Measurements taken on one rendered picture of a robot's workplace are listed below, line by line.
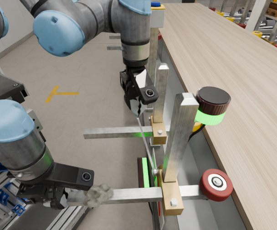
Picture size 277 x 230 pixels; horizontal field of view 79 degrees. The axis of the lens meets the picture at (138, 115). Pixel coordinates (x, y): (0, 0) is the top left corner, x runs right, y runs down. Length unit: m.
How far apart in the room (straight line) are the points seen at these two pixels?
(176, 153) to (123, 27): 0.32
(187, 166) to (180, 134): 0.52
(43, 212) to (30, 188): 0.85
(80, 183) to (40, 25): 0.33
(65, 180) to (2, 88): 0.40
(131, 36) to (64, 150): 1.51
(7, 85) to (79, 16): 0.43
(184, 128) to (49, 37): 0.30
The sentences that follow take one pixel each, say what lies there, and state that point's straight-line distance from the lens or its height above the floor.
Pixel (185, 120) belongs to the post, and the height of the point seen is 1.12.
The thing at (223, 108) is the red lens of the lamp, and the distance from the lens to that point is 0.33.
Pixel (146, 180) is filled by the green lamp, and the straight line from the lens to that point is 0.72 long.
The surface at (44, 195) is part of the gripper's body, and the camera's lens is 0.47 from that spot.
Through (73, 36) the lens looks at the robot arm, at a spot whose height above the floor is 1.25.
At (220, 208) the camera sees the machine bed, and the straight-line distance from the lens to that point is 0.75.
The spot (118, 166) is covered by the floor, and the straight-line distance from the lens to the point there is 1.58.
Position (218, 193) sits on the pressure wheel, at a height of 0.91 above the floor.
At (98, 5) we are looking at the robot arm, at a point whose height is 1.27.
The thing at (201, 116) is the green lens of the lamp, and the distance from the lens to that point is 0.34.
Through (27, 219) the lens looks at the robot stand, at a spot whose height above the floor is 0.21.
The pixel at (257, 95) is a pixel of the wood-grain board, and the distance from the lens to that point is 0.94.
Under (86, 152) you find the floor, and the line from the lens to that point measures 1.72.
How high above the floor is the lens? 1.35
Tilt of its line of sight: 42 degrees down
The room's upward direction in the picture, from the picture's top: straight up
